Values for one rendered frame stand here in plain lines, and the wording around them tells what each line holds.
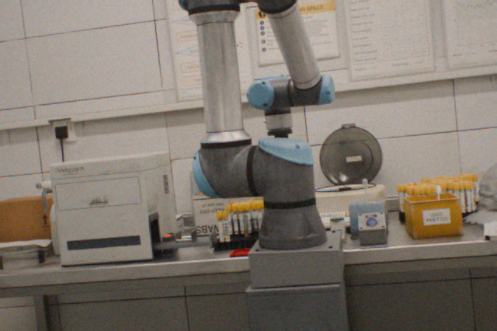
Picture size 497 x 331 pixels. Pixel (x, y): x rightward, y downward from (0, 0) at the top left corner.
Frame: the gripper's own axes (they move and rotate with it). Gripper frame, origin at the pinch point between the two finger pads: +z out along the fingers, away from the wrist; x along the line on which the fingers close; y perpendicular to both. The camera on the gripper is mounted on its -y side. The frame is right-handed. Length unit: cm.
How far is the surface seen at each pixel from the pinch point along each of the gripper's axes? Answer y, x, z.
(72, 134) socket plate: 58, 86, -27
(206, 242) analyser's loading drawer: -4.9, 22.6, 8.8
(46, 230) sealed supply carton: 28, 86, 6
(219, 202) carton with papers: 23.3, 24.1, 0.8
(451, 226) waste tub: -1.6, -43.3, 10.1
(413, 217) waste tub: -2.3, -33.7, 6.9
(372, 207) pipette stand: 5.1, -23.4, 4.1
